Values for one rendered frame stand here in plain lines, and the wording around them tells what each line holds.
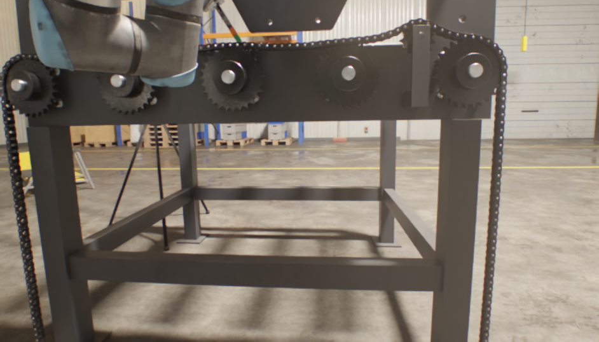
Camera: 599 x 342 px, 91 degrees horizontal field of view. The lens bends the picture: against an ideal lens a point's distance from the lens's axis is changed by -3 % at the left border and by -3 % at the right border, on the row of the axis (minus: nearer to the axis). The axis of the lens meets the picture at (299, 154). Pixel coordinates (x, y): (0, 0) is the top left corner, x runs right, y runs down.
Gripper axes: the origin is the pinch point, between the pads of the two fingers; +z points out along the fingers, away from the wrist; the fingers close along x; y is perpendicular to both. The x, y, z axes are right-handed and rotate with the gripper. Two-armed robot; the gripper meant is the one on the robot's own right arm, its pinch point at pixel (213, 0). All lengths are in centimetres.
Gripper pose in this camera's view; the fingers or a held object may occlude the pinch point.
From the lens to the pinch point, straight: 88.3
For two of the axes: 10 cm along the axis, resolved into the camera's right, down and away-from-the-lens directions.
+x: 8.6, -5.0, -1.3
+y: 5.1, 8.0, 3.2
